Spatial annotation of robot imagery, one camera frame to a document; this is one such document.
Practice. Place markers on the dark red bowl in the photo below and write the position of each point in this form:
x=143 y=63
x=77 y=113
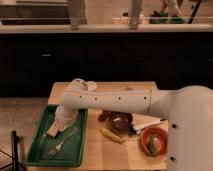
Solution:
x=120 y=121

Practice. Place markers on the green plastic tray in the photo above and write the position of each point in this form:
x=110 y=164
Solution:
x=70 y=154

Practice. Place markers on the black chair frame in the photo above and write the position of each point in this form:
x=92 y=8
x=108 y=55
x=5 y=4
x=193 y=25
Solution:
x=15 y=164

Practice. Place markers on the white handled knife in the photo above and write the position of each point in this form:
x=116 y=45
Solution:
x=151 y=123

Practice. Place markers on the white round container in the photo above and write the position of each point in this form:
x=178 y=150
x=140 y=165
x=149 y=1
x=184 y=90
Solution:
x=91 y=86

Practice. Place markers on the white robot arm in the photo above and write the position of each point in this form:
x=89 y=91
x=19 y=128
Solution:
x=188 y=110

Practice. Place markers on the dark purple grapes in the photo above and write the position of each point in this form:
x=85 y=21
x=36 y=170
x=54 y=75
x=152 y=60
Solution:
x=103 y=115

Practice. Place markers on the tan wooden block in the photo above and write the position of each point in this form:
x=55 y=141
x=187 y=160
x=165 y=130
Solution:
x=52 y=131

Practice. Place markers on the silver metal fork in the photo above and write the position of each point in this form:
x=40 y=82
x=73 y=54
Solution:
x=57 y=148

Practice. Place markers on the orange bowl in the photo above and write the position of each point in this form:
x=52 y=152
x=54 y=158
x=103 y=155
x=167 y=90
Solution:
x=160 y=141

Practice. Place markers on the green vegetable in bowl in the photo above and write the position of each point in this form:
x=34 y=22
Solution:
x=151 y=146

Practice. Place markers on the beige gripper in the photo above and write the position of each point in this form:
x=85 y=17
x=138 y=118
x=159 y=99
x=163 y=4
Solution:
x=60 y=127

